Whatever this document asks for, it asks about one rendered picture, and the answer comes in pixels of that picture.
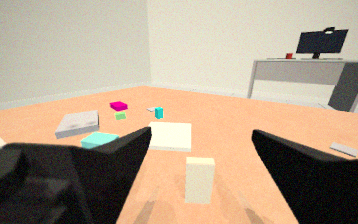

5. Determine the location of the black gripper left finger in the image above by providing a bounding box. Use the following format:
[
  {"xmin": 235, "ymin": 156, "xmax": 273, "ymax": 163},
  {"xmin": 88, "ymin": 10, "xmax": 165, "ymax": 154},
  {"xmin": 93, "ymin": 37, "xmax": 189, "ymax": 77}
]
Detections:
[{"xmin": 2, "ymin": 126, "xmax": 152, "ymax": 224}]

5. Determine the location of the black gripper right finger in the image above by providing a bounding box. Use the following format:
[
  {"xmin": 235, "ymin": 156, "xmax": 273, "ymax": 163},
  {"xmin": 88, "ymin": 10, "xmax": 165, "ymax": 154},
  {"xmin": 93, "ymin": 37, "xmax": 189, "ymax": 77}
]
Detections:
[{"xmin": 251, "ymin": 129, "xmax": 358, "ymax": 224}]

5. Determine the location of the small green block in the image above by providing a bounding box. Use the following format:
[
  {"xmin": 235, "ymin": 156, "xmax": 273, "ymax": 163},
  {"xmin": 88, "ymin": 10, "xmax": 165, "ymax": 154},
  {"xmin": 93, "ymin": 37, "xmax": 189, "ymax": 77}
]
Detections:
[{"xmin": 114, "ymin": 112, "xmax": 126, "ymax": 120}]

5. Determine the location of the small cyan block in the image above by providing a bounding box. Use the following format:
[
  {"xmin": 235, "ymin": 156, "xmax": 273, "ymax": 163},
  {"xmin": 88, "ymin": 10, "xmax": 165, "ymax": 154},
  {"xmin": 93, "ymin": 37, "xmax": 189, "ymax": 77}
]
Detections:
[{"xmin": 155, "ymin": 107, "xmax": 163, "ymax": 119}]

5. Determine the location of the magenta flat block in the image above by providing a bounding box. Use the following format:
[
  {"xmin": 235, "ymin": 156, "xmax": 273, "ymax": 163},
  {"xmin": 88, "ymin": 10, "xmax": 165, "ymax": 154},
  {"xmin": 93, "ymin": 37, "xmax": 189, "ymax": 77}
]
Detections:
[{"xmin": 110, "ymin": 101, "xmax": 128, "ymax": 112}]

